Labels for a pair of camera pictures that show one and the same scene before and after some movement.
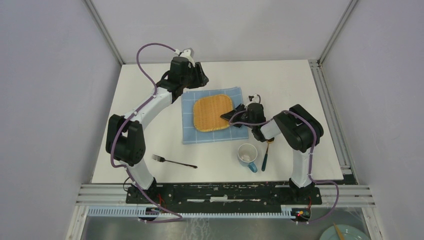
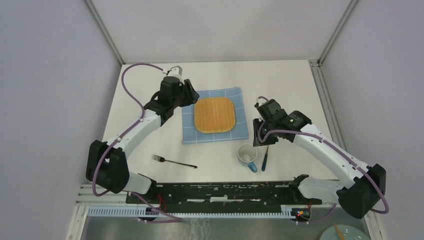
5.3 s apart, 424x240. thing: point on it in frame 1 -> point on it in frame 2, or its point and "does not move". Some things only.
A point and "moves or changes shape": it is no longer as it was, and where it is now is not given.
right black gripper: [232, 116] -> [257, 123]
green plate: [349, 232] does not move
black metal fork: [160, 159] does not move
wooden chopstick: [340, 234] does not move
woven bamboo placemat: [207, 111] moves or changes shape
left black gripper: [201, 78] -> [192, 96]
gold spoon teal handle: [268, 141] does not move
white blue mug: [247, 153] does not move
